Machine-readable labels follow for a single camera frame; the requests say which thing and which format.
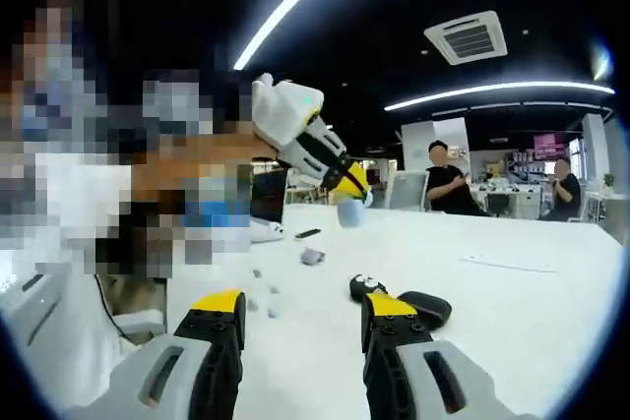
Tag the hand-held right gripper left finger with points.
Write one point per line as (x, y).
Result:
(211, 326)

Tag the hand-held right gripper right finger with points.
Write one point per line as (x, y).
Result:
(394, 329)

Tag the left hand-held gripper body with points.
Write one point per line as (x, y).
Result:
(285, 110)

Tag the plain black earbud case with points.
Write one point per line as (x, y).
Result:
(428, 307)

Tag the black earbud case with eyes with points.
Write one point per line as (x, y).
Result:
(364, 284)

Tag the light blue earbud case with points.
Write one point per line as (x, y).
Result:
(350, 216)

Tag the lavender earbud case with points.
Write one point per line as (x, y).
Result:
(312, 257)

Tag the open laptop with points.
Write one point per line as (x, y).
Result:
(270, 196)

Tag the white chair armrest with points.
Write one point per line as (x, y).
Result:
(140, 324)

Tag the black slim remote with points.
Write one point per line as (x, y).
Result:
(307, 233)

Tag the white mesh chair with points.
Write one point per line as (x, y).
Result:
(406, 189)

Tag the white smartphone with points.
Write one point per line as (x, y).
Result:
(266, 232)

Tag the white partition panel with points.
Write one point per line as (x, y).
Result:
(433, 144)

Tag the white table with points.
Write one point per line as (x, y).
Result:
(492, 302)

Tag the long ceiling light strip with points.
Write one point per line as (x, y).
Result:
(295, 2)
(492, 90)

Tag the black office chair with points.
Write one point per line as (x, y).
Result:
(497, 203)

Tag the ceiling air vent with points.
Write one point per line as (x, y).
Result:
(465, 37)

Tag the white worn chest device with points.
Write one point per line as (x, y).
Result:
(29, 302)

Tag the white desk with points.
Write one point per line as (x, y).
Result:
(610, 218)

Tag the small potted plant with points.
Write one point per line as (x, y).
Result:
(609, 184)

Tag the pink wall screen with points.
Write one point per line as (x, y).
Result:
(548, 145)

